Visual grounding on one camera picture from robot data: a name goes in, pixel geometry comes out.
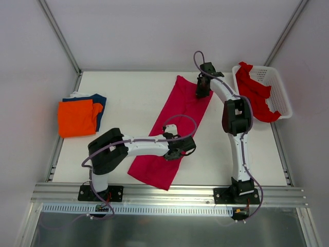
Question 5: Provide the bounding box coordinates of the magenta t shirt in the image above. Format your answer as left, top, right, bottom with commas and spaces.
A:
127, 76, 212, 190

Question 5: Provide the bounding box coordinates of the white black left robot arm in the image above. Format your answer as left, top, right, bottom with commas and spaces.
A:
86, 125, 196, 201

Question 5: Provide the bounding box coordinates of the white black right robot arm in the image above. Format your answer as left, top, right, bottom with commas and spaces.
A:
196, 62, 254, 204

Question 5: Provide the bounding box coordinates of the red t shirt in basket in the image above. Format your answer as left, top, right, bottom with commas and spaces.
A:
235, 62, 281, 122

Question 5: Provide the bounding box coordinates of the white perforated plastic basket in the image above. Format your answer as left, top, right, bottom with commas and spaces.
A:
232, 64, 293, 120

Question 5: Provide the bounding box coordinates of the navy blue folded t shirt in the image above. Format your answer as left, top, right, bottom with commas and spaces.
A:
58, 92, 106, 138

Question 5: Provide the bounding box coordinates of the orange folded t shirt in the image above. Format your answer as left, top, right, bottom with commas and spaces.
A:
58, 99, 103, 138

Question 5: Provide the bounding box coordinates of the white folded t shirt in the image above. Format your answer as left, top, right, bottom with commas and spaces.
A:
70, 91, 91, 98

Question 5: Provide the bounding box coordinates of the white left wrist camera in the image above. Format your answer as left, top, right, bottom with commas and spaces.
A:
164, 124, 178, 135

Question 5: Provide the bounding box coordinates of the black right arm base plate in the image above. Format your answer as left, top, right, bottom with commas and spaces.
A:
213, 187, 260, 205

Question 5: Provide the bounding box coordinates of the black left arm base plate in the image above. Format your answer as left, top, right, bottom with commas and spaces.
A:
78, 185, 124, 202

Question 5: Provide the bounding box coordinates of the white slotted cable duct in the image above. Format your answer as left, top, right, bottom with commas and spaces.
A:
42, 203, 233, 217

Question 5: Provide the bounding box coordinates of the aluminium front rail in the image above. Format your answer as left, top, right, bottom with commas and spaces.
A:
31, 182, 309, 208

